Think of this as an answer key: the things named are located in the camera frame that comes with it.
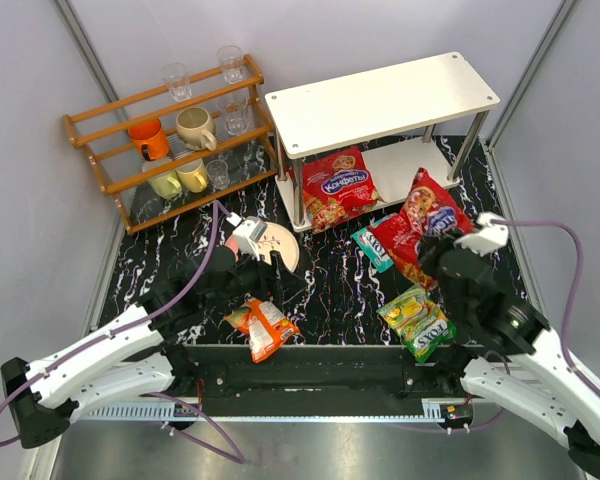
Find clear glass top left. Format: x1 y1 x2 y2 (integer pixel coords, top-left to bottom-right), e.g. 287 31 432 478
161 62 191 102

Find clear glass middle shelf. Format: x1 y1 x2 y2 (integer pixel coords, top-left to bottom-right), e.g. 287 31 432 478
217 93 249 136

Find clear glass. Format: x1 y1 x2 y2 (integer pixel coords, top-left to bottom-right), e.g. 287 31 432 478
216 45 244 84
161 62 191 102

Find red candy bag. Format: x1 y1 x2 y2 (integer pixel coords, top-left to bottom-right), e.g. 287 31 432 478
369 168 473 291
302 146 384 234

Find clear glass top right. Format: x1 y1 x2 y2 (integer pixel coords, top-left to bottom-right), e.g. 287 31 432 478
216 45 244 84

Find clear glass bottom shelf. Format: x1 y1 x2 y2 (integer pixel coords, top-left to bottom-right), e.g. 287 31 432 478
206 159 231 190

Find white two-tier shelf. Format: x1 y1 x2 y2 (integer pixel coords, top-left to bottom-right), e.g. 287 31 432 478
265 52 500 232

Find light green mug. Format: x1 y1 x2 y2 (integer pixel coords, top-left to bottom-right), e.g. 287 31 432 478
148 170 182 200

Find orange candy bag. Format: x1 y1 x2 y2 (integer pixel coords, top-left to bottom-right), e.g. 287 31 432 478
224 298 300 364

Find pink round plate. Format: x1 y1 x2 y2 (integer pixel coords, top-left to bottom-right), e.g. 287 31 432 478
224 219 301 275

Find clear glass shelf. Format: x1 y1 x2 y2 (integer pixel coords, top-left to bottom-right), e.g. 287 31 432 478
206 159 231 190
217 93 249 136

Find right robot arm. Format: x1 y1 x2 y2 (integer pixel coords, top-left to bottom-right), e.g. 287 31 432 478
419 233 600 479

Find teal Fox's candy bag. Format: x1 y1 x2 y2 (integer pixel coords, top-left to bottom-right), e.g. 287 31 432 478
351 226 394 273

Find orange mug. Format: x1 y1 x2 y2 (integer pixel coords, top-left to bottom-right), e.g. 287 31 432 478
127 119 170 161

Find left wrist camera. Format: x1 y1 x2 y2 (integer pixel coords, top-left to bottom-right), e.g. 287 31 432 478
225 213 267 260

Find yellow green Fox's bag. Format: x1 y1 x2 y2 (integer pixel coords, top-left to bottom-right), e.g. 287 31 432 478
378 286 456 364

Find yellow mug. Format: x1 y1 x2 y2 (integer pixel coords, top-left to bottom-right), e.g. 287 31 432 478
176 159 209 193

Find beige mug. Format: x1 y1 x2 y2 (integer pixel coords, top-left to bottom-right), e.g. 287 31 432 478
176 107 217 151

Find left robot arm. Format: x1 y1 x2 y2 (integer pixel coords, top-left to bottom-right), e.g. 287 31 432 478
0 246 305 449

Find wooden cup rack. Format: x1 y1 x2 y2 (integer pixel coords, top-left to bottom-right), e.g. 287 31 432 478
63 55 280 234

